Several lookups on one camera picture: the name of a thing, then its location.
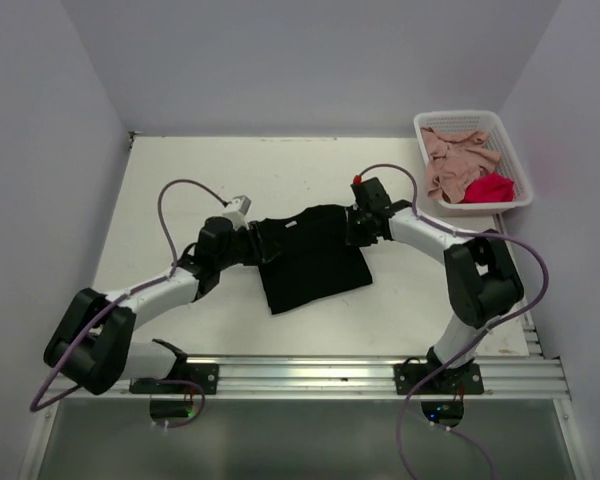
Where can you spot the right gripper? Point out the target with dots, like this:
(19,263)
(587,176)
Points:
(352,237)

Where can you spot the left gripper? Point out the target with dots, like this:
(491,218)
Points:
(253,237)

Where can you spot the black t shirt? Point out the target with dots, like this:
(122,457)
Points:
(312,261)

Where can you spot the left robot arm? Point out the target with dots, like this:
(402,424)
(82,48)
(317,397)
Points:
(92,342)

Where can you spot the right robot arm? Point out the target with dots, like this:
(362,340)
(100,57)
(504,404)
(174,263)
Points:
(482,284)

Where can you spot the beige t shirt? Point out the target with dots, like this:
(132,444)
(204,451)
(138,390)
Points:
(455,161)

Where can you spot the white plastic basket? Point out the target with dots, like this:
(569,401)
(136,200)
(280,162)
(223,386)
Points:
(509,166)

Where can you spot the red t shirt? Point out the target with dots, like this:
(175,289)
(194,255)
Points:
(491,188)

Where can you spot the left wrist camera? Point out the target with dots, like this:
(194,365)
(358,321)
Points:
(237,210)

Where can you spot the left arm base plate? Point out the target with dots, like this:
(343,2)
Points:
(187,378)

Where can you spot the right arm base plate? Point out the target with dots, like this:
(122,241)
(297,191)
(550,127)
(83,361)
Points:
(467,379)

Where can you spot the aluminium mounting rail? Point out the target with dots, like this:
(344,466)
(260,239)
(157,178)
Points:
(372,378)

